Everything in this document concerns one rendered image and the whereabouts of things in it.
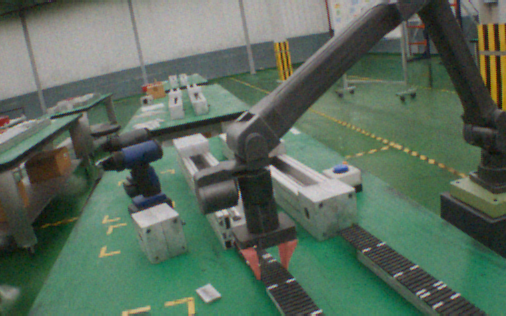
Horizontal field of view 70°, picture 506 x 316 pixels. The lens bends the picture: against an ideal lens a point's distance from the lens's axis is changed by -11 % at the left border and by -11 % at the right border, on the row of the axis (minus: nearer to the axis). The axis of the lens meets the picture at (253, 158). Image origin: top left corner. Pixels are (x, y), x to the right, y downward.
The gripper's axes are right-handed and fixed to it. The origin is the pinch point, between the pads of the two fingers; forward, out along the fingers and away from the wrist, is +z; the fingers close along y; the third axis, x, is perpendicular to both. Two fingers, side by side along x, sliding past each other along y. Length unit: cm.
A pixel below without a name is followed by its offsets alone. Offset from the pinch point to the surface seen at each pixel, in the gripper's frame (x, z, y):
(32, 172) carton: -390, 48, 147
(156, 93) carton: -412, -3, -11
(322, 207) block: -9.4, -4.5, -15.9
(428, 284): 19.8, -0.3, -19.5
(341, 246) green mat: -4.7, 3.2, -17.1
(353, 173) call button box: -26.4, -2.7, -33.8
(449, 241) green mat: 7.9, 3.1, -35.2
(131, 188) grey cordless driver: -72, 0, 24
